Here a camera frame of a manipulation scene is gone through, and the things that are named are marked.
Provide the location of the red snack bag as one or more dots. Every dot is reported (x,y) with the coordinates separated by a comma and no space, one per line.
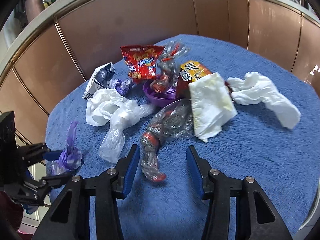
(141,61)

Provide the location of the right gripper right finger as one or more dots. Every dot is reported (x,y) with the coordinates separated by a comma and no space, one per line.
(256,216)

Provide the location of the copper pot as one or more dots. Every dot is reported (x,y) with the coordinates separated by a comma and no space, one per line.
(33,8)

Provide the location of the clear plastic bag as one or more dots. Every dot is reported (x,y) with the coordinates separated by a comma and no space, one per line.
(113,142)

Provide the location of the white milk carton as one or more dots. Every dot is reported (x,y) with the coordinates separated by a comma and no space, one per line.
(100,79)

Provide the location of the brown kitchen cabinets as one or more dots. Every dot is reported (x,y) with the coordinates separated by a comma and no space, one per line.
(59,49)

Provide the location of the white plastic bag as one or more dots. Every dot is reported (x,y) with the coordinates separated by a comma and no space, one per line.
(102,105)

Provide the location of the white tissue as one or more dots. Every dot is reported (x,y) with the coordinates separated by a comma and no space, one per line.
(255,88)

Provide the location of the small purple white wrapper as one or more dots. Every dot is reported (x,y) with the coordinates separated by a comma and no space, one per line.
(121,86)

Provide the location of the white folded paper towel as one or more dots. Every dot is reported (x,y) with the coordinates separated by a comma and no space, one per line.
(211,106)

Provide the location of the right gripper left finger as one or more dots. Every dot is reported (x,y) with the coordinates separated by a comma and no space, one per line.
(68,216)

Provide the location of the blue fluffy table cloth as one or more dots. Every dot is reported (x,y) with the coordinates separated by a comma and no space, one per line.
(284,162)

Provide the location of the purple plastic bag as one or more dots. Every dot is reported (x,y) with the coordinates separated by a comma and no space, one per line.
(71,157)

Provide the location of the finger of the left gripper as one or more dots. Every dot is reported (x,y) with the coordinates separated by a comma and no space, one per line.
(35,153)
(29,191)

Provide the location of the crumpled clear red wrapper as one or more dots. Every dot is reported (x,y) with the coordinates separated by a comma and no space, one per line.
(173,121)

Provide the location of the brown yellow snack bag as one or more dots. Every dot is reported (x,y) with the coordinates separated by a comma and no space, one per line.
(190,71)

